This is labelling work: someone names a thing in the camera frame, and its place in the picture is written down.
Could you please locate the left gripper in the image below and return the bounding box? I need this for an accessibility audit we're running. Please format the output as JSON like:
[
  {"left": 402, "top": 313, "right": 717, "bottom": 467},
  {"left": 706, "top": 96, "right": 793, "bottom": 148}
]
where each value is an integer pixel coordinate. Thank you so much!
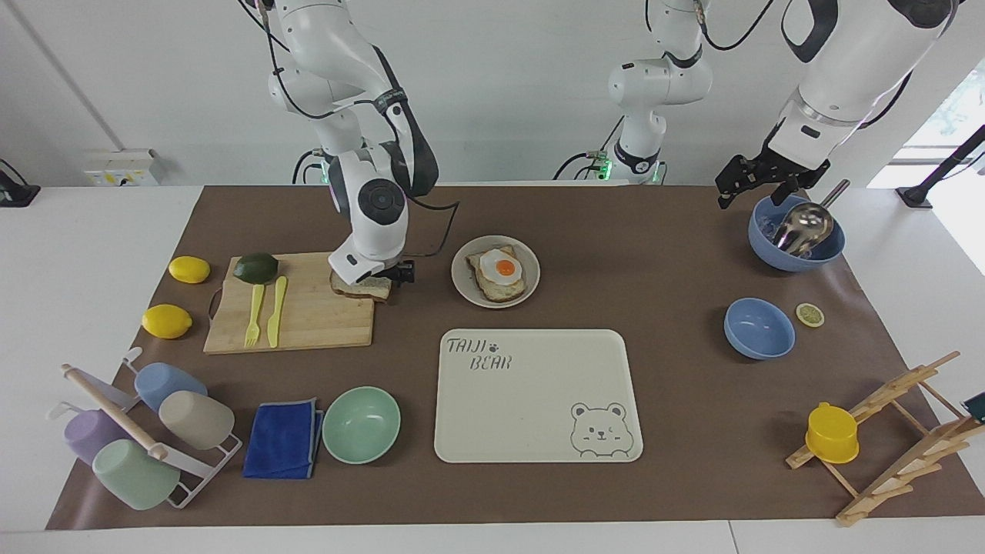
[{"left": 715, "top": 148, "right": 833, "bottom": 210}]

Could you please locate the bread slice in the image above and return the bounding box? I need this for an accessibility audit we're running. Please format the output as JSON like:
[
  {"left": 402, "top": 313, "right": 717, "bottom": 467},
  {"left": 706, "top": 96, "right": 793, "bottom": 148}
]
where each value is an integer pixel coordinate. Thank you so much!
[{"left": 330, "top": 271, "right": 392, "bottom": 303}]

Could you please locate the grey round plate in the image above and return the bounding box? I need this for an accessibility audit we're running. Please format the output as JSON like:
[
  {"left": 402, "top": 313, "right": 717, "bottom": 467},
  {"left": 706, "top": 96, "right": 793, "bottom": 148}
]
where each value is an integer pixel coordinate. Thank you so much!
[{"left": 450, "top": 235, "right": 542, "bottom": 310}]

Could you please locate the metal scoop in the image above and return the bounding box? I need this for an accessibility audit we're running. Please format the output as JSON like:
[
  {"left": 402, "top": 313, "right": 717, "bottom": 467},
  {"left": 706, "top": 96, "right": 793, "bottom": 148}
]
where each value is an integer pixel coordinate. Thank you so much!
[{"left": 771, "top": 179, "right": 852, "bottom": 259}]

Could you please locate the large blue bowl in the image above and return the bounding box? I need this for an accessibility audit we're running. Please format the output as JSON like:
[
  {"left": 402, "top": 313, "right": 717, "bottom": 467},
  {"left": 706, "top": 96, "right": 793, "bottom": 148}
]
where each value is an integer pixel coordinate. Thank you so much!
[{"left": 747, "top": 193, "right": 846, "bottom": 273}]

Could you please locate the wooden cutting board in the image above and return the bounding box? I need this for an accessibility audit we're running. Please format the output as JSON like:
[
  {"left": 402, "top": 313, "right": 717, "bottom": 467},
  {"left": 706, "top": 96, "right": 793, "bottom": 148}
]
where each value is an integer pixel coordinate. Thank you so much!
[{"left": 203, "top": 252, "right": 376, "bottom": 355}]

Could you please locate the fried egg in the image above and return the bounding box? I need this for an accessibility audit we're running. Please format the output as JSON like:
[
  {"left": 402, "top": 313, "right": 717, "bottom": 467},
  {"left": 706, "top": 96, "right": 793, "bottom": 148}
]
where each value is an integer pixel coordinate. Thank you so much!
[{"left": 478, "top": 249, "right": 526, "bottom": 289}]

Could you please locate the toast slice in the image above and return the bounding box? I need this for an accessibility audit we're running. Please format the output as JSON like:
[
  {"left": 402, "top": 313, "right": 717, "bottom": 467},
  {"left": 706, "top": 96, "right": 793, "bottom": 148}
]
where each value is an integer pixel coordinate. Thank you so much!
[{"left": 465, "top": 245, "right": 529, "bottom": 303}]

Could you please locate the yellow-green plastic knife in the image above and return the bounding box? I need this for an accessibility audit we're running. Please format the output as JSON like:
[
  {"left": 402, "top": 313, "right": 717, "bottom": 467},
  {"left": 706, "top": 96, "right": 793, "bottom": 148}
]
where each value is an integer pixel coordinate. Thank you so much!
[{"left": 266, "top": 275, "right": 289, "bottom": 349}]

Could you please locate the green avocado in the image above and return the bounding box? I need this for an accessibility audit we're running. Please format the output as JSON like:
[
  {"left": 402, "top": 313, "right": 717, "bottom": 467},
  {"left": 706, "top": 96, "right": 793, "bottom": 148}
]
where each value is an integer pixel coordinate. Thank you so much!
[{"left": 232, "top": 252, "right": 280, "bottom": 285}]

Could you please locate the small blue bowl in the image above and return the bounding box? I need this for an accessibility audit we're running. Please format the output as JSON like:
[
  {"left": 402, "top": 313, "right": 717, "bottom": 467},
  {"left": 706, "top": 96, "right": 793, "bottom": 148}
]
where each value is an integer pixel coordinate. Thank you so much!
[{"left": 723, "top": 297, "right": 797, "bottom": 361}]

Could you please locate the yellow-green plastic fork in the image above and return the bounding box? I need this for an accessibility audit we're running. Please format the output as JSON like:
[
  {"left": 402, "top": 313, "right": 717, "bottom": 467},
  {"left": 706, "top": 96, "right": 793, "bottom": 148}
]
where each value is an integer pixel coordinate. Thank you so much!
[{"left": 244, "top": 284, "right": 266, "bottom": 349}]

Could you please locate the green bowl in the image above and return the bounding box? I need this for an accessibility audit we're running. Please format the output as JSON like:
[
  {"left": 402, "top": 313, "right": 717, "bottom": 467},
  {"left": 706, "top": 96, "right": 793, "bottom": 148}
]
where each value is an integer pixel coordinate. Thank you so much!
[{"left": 321, "top": 385, "right": 402, "bottom": 466}]

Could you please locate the black stand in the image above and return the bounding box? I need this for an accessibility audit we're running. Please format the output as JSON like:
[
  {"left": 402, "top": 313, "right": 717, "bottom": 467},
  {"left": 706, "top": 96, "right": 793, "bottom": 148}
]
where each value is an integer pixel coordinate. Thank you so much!
[
  {"left": 0, "top": 159, "right": 42, "bottom": 208},
  {"left": 896, "top": 123, "right": 985, "bottom": 209}
]

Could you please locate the cream tray with bear print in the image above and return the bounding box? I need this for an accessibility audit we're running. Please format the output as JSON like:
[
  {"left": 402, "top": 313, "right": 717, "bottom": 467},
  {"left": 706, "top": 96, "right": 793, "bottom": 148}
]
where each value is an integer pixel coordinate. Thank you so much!
[{"left": 433, "top": 329, "right": 645, "bottom": 465}]

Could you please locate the blue folded cloth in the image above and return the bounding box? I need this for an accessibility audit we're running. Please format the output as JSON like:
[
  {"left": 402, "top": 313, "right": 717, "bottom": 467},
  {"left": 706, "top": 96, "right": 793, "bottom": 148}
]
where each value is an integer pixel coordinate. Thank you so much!
[{"left": 242, "top": 397, "right": 326, "bottom": 481}]

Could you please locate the yellow lemon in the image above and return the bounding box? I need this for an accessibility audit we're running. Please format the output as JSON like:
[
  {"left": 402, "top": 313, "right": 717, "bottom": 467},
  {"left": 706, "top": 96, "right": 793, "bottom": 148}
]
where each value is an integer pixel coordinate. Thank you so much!
[
  {"left": 141, "top": 304, "right": 194, "bottom": 340},
  {"left": 168, "top": 255, "right": 212, "bottom": 285}
]

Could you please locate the beige cup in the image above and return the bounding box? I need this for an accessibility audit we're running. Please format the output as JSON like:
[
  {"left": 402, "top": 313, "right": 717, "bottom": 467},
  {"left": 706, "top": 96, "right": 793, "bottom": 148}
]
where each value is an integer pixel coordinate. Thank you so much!
[{"left": 158, "top": 390, "right": 236, "bottom": 452}]

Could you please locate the yellow cup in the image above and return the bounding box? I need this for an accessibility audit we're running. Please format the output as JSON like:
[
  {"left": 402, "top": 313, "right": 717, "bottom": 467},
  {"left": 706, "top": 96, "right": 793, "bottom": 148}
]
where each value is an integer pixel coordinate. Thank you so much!
[{"left": 804, "top": 401, "right": 860, "bottom": 466}]

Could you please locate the blue cup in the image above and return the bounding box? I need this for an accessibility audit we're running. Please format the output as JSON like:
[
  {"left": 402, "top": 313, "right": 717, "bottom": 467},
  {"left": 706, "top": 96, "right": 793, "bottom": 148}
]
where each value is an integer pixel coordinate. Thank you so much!
[{"left": 134, "top": 362, "right": 209, "bottom": 414}]

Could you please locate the white cup rack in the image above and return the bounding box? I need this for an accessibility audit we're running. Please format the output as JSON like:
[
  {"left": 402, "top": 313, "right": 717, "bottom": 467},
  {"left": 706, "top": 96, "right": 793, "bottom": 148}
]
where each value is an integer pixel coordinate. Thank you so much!
[{"left": 45, "top": 346, "right": 244, "bottom": 511}]

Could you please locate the wooden dish rack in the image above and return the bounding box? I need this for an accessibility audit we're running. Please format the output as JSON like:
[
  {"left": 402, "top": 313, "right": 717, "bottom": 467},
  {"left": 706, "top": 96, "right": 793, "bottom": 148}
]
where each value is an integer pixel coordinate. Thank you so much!
[{"left": 784, "top": 351, "right": 985, "bottom": 529}]

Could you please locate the green cup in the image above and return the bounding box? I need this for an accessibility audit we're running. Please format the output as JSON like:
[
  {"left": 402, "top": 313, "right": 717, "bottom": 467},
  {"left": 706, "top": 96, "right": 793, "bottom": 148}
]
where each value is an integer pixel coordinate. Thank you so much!
[{"left": 92, "top": 439, "right": 182, "bottom": 512}]

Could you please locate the purple cup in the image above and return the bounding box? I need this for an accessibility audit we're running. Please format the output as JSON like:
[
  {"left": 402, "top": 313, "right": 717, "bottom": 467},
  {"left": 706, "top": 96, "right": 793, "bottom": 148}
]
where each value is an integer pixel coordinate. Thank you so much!
[{"left": 63, "top": 409, "right": 130, "bottom": 466}]

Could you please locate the black cable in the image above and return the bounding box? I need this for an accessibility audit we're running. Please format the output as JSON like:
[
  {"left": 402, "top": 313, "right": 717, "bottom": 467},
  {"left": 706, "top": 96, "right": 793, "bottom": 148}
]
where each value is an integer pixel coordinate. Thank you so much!
[
  {"left": 292, "top": 148, "right": 333, "bottom": 186},
  {"left": 400, "top": 194, "right": 461, "bottom": 259},
  {"left": 552, "top": 114, "right": 626, "bottom": 182},
  {"left": 691, "top": 0, "right": 780, "bottom": 53}
]

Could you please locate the white wall socket box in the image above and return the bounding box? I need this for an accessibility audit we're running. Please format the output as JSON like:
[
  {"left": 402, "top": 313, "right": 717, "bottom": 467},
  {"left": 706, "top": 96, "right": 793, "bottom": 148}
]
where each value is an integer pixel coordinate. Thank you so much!
[{"left": 82, "top": 148, "right": 163, "bottom": 188}]

